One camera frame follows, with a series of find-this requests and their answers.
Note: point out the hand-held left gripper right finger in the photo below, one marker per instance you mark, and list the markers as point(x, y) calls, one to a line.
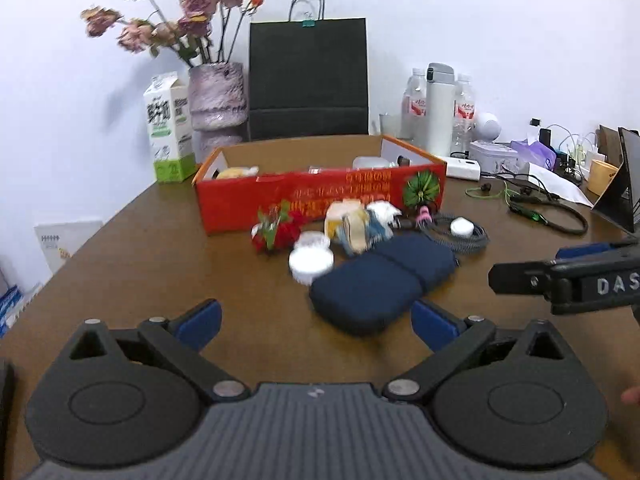
point(432, 327)

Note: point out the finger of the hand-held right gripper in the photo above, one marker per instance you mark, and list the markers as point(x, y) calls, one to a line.
point(517, 277)
point(582, 251)

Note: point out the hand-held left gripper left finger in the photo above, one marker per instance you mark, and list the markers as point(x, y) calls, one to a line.
point(202, 322)

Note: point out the navy blue zip case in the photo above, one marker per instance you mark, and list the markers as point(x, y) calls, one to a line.
point(372, 287)

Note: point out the white paper cup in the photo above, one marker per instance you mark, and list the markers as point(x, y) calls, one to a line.
point(461, 227)

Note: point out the pink hair clip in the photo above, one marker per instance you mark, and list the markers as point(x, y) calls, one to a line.
point(424, 216)

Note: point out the red strawberry toy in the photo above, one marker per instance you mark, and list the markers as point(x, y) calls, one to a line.
point(277, 230)

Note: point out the ribbed white jar lid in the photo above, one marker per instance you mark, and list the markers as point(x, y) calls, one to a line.
point(311, 262)

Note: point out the white tissue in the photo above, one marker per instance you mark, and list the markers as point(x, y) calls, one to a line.
point(384, 210)

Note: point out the red cardboard box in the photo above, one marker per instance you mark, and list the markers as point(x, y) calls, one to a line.
point(320, 195)

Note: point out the brown wooden desktop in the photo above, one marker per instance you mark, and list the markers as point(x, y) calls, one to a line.
point(150, 270)

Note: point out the white paper sheet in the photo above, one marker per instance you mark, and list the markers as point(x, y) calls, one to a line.
point(560, 185)

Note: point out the black tablet stand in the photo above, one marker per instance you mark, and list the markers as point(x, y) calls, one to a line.
point(620, 190)

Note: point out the yellow cup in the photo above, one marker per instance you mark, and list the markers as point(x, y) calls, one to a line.
point(601, 177)

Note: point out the purple tissue pack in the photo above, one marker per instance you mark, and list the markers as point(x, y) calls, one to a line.
point(537, 154)

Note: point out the white power bank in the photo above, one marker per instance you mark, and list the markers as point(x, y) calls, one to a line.
point(462, 167)

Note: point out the white tin box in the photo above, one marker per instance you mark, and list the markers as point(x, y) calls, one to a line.
point(495, 156)

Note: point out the yellow packet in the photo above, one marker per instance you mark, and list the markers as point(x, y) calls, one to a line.
point(235, 173)

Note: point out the white round lamp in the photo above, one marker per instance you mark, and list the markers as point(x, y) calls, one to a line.
point(487, 125)

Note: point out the white printed board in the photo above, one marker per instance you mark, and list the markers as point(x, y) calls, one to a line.
point(65, 245)

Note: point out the clear water bottle red label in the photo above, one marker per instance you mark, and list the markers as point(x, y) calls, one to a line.
point(414, 105)
point(465, 110)

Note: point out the white plastic container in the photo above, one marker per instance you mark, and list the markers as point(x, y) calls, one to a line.
point(372, 162)

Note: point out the white thermos bottle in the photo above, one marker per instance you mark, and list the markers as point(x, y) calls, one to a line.
point(439, 110)

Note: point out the blue and white boxes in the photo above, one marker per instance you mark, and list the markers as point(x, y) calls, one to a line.
point(10, 307)

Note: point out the white and green milk carton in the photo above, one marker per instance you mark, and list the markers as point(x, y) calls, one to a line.
point(167, 130)

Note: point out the clear glass cup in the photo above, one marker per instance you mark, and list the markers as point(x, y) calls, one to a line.
point(389, 125)

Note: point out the pink marbled vase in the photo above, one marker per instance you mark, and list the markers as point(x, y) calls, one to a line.
point(217, 105)

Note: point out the black paper bag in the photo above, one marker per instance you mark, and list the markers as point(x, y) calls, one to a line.
point(307, 80)

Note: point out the dried pink rose bouquet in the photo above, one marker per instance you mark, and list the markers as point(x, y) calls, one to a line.
point(175, 15)

